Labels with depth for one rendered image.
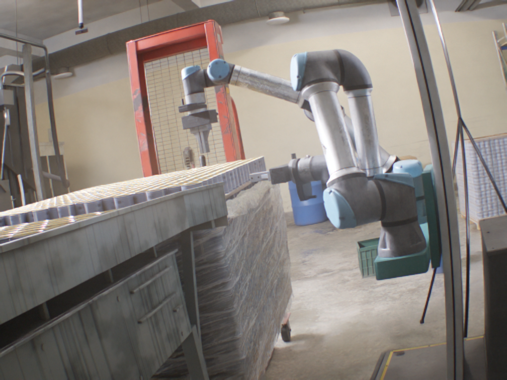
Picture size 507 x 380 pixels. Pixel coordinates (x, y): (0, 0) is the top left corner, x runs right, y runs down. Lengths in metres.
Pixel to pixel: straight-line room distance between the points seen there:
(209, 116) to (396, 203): 0.84
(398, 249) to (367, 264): 3.56
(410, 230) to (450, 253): 0.21
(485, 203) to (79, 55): 8.14
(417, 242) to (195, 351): 0.68
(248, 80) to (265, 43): 8.95
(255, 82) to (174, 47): 1.57
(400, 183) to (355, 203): 0.14
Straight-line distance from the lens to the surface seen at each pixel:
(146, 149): 3.39
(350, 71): 1.70
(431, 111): 1.70
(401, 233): 1.58
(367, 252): 5.11
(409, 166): 2.07
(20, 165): 7.33
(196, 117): 2.14
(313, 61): 1.67
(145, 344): 1.15
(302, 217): 9.55
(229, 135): 3.25
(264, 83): 2.01
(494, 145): 6.41
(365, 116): 1.72
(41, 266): 0.78
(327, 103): 1.63
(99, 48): 11.06
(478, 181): 6.37
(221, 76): 1.99
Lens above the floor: 1.21
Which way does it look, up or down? 2 degrees down
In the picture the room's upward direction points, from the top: 10 degrees counter-clockwise
